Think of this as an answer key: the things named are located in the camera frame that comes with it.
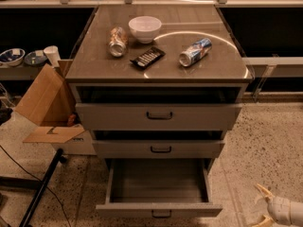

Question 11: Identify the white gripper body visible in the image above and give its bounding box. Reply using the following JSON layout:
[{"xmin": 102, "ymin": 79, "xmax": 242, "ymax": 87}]
[{"xmin": 268, "ymin": 197, "xmax": 291, "ymax": 225}]

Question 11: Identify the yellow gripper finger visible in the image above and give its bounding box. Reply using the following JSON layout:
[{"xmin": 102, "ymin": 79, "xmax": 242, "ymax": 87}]
[
  {"xmin": 251, "ymin": 215, "xmax": 275, "ymax": 227},
  {"xmin": 256, "ymin": 183, "xmax": 274, "ymax": 201}
]

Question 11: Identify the grey bottom drawer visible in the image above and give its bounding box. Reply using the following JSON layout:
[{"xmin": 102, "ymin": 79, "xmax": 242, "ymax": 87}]
[{"xmin": 96, "ymin": 159, "xmax": 223, "ymax": 218}]

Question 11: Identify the grey drawer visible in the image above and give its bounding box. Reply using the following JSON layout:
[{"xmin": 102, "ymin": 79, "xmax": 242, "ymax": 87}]
[
  {"xmin": 76, "ymin": 103, "xmax": 241, "ymax": 131},
  {"xmin": 93, "ymin": 140, "xmax": 224, "ymax": 159},
  {"xmin": 96, "ymin": 159, "xmax": 223, "ymax": 218}
]

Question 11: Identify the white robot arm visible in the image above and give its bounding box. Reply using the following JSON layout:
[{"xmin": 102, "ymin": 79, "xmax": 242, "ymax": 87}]
[{"xmin": 251, "ymin": 183, "xmax": 303, "ymax": 227}]

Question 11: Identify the grey drawer cabinet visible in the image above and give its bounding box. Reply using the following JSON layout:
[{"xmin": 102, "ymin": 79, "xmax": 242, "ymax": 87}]
[{"xmin": 65, "ymin": 4, "xmax": 254, "ymax": 172}]

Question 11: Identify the grey middle drawer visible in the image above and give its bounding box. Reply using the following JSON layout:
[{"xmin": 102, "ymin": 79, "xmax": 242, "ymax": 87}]
[{"xmin": 93, "ymin": 140, "xmax": 224, "ymax": 159}]

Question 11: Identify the grey top drawer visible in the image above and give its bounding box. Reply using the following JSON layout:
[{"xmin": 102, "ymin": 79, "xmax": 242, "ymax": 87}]
[{"xmin": 76, "ymin": 103, "xmax": 241, "ymax": 131}]

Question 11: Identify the blue white soda can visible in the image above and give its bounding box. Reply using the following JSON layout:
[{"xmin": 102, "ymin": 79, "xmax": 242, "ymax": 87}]
[{"xmin": 179, "ymin": 38, "xmax": 212, "ymax": 67}]

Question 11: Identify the black snack bar packet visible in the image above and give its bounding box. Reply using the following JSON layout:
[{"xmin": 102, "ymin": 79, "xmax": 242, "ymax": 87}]
[{"xmin": 131, "ymin": 46, "xmax": 166, "ymax": 69}]

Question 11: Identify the white ceramic bowl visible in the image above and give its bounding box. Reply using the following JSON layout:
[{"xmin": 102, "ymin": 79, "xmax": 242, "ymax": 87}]
[{"xmin": 129, "ymin": 16, "xmax": 162, "ymax": 44}]

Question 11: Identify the black metal stand leg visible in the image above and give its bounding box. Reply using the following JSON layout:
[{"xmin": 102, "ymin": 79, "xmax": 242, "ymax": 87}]
[{"xmin": 0, "ymin": 148, "xmax": 66, "ymax": 227}]

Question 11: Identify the open cardboard box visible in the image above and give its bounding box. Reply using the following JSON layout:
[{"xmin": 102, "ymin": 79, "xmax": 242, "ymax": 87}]
[{"xmin": 15, "ymin": 64, "xmax": 96, "ymax": 155}]

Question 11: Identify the white paper cup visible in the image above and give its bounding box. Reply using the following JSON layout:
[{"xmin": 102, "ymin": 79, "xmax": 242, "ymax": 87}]
[{"xmin": 44, "ymin": 45, "xmax": 61, "ymax": 66}]

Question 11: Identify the blue patterned bowl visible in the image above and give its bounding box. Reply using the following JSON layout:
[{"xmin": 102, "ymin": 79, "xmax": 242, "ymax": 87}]
[{"xmin": 0, "ymin": 48, "xmax": 26, "ymax": 67}]

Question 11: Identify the black floor cable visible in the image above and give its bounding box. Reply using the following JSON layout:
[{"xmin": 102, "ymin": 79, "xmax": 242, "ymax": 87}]
[{"xmin": 0, "ymin": 144, "xmax": 73, "ymax": 227}]

